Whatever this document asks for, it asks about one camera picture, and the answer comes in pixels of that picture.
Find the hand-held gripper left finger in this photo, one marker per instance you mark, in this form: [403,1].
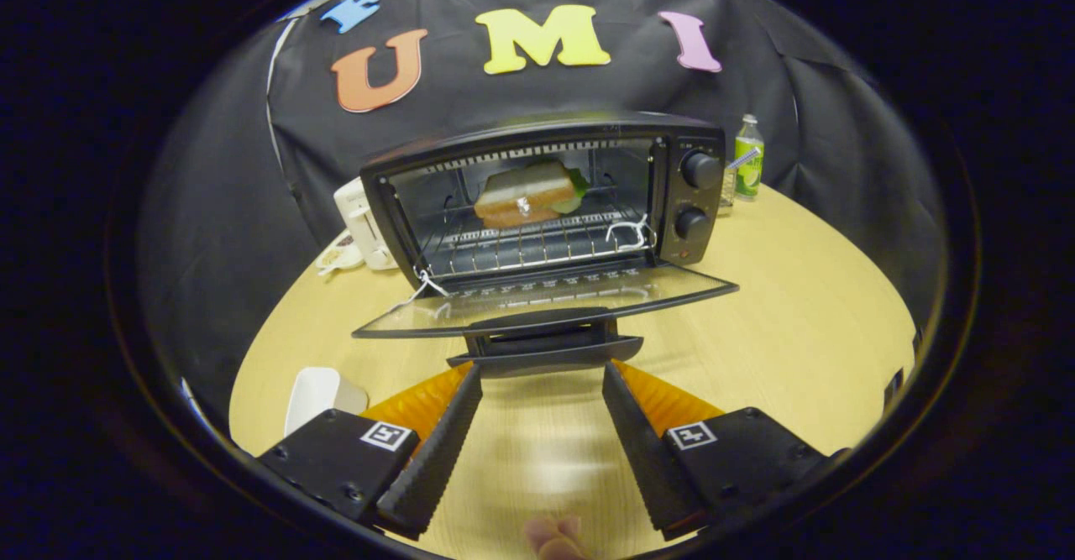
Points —
[437,459]

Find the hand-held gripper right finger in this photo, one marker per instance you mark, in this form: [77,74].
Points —
[642,451]

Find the black toaster oven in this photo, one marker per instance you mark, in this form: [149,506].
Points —
[697,199]

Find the sandwich with lettuce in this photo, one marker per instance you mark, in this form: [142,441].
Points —
[525,195]

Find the white food tray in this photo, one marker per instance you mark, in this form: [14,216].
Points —
[317,392]

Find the white pop-up toaster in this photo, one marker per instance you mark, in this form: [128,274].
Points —
[361,216]

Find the small white dish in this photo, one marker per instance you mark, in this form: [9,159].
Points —
[340,253]

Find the clear patterned glass cup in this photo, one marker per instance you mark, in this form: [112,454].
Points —
[727,191]

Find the green label plastic bottle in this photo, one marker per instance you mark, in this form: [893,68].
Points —
[749,161]

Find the striped straw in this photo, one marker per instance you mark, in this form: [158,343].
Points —
[744,158]

